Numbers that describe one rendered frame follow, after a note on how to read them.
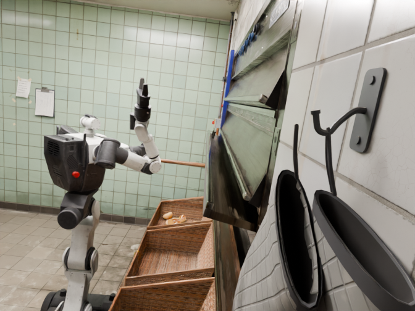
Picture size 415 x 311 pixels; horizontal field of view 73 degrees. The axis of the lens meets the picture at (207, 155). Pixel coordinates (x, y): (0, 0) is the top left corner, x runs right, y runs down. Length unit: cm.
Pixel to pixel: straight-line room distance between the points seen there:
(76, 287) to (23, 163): 239
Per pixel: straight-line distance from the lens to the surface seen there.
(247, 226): 79
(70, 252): 201
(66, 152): 163
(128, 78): 354
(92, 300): 242
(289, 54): 72
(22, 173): 423
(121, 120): 358
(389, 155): 31
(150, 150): 168
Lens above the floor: 170
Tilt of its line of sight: 11 degrees down
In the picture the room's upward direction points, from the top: 7 degrees clockwise
